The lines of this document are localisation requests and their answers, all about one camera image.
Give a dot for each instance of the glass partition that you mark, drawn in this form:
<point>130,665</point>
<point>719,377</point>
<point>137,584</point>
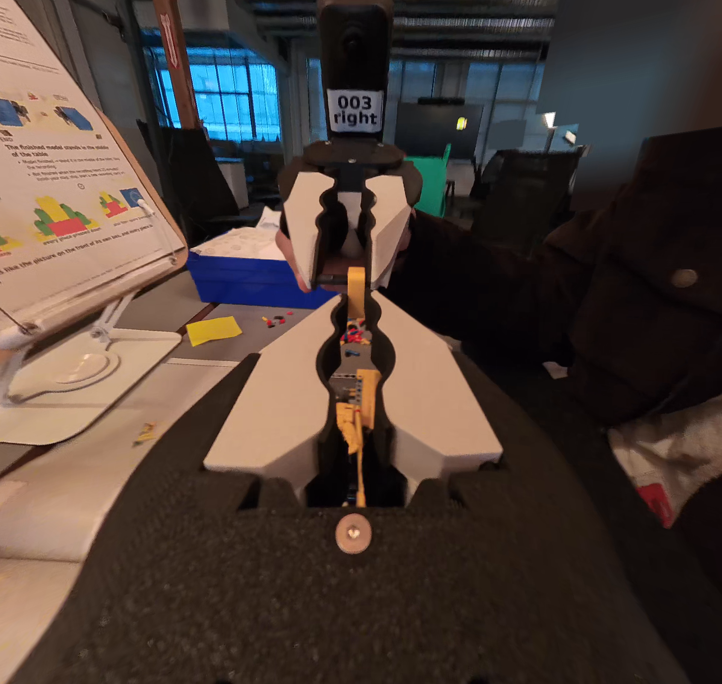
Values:
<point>507,86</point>

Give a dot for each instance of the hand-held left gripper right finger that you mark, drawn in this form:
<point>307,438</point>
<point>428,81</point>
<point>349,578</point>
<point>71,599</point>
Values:
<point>445,407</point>

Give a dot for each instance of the black connector pin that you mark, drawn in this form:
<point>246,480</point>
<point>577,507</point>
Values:
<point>330,279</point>

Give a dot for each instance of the person's right forearm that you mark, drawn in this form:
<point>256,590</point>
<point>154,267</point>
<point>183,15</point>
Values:
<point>479,278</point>

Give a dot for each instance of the printed instruction sheet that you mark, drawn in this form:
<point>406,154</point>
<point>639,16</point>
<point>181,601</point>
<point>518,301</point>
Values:
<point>67,187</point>

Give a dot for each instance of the green box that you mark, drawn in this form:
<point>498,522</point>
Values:
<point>428,185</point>

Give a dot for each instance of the instruction booklet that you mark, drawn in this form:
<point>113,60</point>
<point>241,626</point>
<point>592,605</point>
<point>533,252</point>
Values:
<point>67,498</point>

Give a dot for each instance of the blue plastic bin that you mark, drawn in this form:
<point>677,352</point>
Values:
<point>254,283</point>

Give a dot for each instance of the brown wooden beam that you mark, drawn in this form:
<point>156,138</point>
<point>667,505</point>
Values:
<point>172,46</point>

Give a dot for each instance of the paned window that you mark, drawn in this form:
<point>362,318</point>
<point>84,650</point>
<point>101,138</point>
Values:
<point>225,97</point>

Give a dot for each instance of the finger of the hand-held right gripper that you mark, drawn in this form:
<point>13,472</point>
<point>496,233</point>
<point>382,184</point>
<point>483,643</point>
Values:
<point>392,221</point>
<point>302,221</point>

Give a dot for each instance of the person's fleece-lined dark jacket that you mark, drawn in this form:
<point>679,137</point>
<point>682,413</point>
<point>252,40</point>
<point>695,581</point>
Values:
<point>648,272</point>

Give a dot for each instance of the yellow curved liftarm piece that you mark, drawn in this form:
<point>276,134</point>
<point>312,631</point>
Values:
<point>356,289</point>

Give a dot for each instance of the white board stand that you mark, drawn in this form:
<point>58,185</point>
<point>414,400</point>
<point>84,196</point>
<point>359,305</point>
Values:
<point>84,385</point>

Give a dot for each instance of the person's white shirt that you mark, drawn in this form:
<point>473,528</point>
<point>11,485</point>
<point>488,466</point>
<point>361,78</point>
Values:
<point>665,447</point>

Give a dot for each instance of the yellow brick car model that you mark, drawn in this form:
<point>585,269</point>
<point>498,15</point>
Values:
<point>361,407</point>

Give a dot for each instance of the yellow paper strip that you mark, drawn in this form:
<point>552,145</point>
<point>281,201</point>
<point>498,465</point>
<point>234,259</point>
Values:
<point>213,331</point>

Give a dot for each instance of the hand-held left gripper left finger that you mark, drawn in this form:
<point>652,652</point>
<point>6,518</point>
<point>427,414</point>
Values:
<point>271,407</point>

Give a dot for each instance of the grey desk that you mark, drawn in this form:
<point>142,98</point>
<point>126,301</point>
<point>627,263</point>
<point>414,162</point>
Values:
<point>158,311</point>

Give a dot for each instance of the black office chair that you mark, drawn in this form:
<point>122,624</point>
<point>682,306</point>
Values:
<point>524,199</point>

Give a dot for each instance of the person's right hand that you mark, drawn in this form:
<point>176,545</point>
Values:
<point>287,255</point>

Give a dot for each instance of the dark monitor screen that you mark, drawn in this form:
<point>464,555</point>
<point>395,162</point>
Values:
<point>434,131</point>

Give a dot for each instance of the dark standing board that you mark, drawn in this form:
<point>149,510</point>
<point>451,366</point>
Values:
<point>192,182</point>

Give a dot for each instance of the scattered red and black pins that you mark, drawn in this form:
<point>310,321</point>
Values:
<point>276,319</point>

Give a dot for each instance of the pile of small colourful pins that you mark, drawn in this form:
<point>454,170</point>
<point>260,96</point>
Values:
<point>352,337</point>

